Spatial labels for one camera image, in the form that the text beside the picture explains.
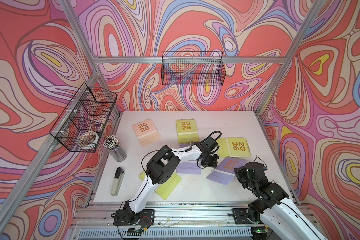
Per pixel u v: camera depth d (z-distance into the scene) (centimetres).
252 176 60
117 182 82
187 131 106
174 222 73
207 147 76
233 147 98
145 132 106
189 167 91
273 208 53
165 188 82
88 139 72
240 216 72
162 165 57
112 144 80
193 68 96
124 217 64
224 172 82
